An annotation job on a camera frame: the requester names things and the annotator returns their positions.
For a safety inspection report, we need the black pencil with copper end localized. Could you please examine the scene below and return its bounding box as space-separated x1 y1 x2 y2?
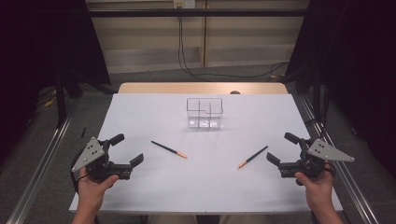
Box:
150 140 189 160
236 145 269 171

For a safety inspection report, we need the person's left hand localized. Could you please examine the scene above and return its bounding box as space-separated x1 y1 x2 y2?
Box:
77 166 120 204

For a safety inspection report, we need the black horizontal frame bar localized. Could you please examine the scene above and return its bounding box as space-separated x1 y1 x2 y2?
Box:
88 7 310 19

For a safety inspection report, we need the person's leg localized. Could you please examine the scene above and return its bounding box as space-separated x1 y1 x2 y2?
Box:
147 215 199 224
219 215 269 224

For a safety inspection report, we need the small yellow item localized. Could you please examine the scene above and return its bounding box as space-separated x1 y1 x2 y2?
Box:
43 96 58 108

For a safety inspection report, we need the hand-held gripper cable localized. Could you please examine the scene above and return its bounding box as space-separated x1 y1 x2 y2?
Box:
70 154 89 194
323 161 337 179

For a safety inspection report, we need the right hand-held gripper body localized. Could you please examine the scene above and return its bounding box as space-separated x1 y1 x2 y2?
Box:
277 138 356 180

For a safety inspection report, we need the wooden table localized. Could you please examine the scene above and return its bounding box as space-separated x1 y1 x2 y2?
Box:
117 81 290 95

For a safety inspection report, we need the left hand-held gripper cable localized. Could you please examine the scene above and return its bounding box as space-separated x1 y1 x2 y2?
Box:
70 154 89 194

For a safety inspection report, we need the right hand-held gripper cable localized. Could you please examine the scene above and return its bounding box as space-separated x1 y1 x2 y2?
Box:
323 161 337 179

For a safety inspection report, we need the black curtain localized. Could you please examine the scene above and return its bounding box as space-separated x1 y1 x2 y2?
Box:
284 0 396 180
0 0 111 162

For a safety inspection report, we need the person's left leg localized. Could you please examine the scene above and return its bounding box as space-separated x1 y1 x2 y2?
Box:
147 215 199 224

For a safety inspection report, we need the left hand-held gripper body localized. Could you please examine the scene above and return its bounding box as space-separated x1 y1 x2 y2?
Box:
71 136 134 182

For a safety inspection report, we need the person's right hand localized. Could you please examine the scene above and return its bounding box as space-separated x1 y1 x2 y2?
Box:
293 167 335 210

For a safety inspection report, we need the metal floor rail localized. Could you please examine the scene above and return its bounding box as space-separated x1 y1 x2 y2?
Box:
5 101 79 224
298 92 380 224

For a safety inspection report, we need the person's right leg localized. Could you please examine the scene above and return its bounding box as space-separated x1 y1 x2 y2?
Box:
219 215 269 224

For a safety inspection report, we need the thin black cable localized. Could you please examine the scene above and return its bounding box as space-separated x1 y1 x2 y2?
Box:
177 15 207 83
178 15 290 79

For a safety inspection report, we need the clear plastic organizer box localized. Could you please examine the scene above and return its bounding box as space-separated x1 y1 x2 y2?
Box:
186 97 224 130

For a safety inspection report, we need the black metal stand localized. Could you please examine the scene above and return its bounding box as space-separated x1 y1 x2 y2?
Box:
306 60 331 138
53 69 117 129

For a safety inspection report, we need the white power strip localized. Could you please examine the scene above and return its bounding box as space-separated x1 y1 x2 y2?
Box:
173 0 197 9

